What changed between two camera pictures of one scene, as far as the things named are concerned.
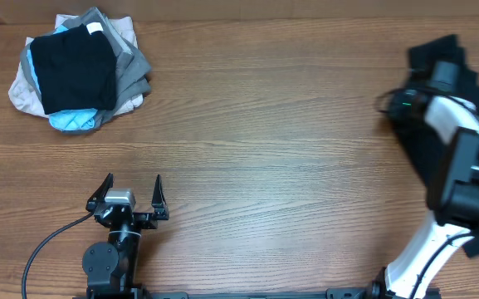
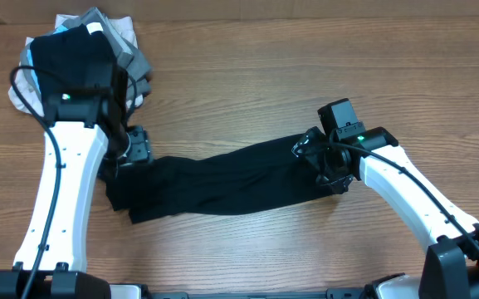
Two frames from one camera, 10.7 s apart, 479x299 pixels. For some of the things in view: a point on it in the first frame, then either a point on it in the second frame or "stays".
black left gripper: (149, 221) to (141, 148)
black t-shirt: (453, 76) to (212, 183)
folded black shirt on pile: (76, 70) stays
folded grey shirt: (133, 69) stays
